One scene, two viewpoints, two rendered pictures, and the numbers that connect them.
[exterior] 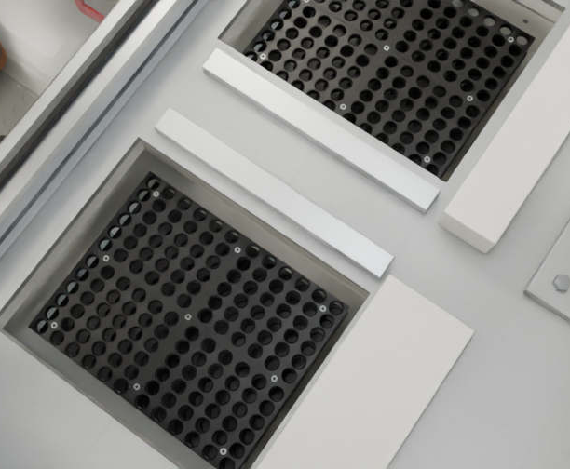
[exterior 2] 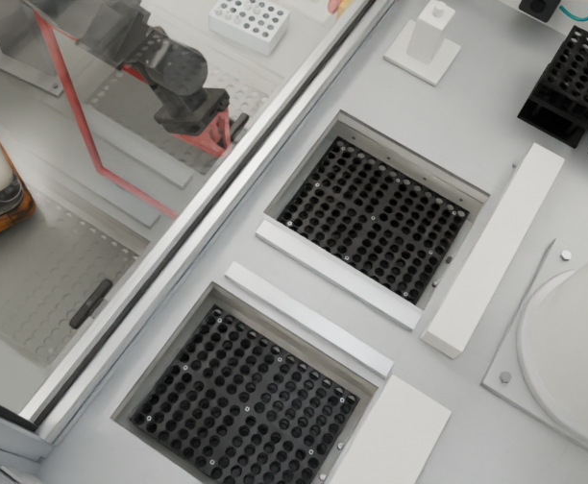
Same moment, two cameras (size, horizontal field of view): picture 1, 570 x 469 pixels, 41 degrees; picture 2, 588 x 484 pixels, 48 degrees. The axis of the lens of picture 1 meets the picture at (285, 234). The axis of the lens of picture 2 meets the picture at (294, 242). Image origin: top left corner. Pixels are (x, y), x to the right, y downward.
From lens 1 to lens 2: 0.20 m
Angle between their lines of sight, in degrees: 11
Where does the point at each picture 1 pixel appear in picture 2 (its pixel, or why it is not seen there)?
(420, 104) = (398, 256)
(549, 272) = (497, 370)
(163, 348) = (230, 432)
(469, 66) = (428, 230)
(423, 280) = (413, 377)
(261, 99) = (297, 254)
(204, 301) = (257, 397)
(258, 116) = (294, 266)
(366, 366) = (381, 439)
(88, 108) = (183, 262)
